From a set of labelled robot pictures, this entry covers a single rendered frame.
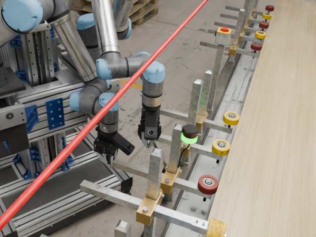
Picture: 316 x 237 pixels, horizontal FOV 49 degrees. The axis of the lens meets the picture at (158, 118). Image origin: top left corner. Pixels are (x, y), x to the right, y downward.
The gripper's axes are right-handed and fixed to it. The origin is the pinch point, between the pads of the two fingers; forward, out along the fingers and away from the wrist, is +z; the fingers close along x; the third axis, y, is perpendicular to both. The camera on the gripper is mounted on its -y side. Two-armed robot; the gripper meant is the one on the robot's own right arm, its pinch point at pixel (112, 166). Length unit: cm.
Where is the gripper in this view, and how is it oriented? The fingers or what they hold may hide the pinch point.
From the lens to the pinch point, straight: 154.9
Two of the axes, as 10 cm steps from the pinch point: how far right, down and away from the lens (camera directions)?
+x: -3.5, 5.3, -7.8
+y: -9.3, -2.8, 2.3
